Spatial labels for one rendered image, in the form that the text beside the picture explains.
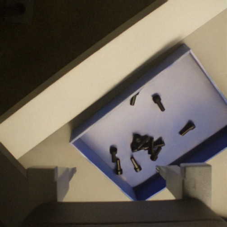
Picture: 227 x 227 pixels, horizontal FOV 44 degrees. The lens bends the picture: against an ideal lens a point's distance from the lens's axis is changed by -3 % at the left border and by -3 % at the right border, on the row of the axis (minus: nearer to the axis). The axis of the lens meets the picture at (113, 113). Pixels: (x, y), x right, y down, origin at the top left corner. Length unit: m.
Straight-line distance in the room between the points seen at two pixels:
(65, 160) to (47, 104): 0.06
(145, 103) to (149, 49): 0.05
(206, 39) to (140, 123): 0.09
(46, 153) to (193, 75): 0.16
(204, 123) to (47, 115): 0.15
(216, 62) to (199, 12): 0.05
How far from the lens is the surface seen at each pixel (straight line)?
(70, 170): 0.16
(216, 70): 0.27
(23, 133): 0.29
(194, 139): 0.29
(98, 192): 0.32
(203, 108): 0.27
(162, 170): 0.16
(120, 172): 0.29
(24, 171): 0.30
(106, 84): 0.25
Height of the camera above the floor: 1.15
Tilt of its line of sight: 64 degrees down
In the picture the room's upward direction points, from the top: 177 degrees clockwise
